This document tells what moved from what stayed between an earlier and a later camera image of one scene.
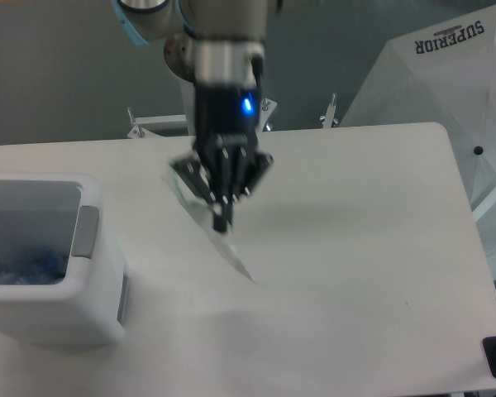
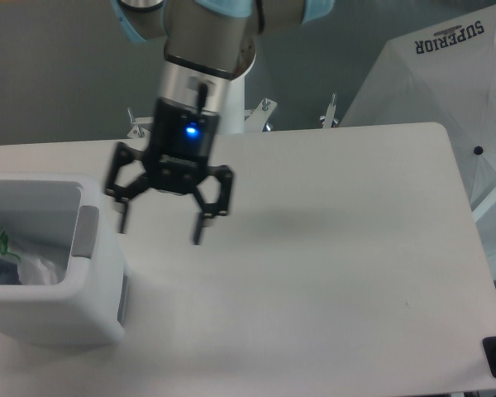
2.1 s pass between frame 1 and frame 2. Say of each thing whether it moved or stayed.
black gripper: moved
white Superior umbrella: stayed
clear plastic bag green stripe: moved
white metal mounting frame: stayed
